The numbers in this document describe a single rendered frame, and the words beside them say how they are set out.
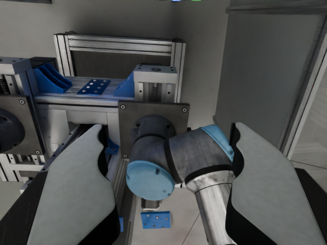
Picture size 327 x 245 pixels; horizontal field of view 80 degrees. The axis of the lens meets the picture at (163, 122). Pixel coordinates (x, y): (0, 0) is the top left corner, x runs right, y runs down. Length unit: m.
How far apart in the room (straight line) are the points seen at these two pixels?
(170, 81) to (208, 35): 1.05
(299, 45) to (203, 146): 0.53
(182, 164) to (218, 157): 0.08
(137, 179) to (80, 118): 0.40
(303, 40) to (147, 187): 0.67
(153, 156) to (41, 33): 1.51
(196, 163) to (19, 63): 0.62
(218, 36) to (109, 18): 0.81
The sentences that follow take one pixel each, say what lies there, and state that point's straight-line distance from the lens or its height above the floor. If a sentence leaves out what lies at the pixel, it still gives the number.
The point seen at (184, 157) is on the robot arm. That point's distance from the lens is 0.45.
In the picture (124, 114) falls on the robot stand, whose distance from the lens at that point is 0.63.
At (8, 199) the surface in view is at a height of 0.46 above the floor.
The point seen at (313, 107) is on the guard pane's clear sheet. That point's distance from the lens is 0.78.
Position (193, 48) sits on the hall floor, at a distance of 1.63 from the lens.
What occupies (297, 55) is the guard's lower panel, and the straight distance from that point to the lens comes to 0.84.
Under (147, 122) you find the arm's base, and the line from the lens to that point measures 0.59.
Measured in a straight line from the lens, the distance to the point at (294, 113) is 0.82.
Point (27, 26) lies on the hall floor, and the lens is 1.87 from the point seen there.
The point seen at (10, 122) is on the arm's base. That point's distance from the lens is 0.76.
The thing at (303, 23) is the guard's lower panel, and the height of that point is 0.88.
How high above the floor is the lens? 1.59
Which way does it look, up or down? 61 degrees down
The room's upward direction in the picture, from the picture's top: 179 degrees clockwise
